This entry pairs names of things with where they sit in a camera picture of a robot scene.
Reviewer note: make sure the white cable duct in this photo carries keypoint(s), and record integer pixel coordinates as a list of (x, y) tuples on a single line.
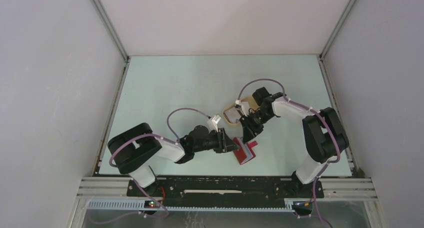
[(144, 205)]

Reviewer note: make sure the beige oval tray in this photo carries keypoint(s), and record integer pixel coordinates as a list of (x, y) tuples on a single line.
[(253, 107)]

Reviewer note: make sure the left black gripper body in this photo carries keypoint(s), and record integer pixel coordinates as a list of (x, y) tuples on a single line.
[(222, 145)]

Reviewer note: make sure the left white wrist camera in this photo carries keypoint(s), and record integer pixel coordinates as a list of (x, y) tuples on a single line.
[(213, 122)]

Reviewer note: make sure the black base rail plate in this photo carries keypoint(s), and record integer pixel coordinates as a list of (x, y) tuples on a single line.
[(232, 191)]

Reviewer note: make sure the red card holder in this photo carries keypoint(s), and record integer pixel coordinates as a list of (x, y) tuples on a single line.
[(245, 152)]

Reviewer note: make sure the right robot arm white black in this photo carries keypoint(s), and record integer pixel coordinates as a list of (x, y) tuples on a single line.
[(324, 135)]

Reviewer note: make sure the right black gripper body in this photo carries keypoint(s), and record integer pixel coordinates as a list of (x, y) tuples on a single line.
[(256, 120)]

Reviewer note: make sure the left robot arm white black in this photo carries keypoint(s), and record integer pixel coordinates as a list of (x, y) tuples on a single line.
[(132, 149)]

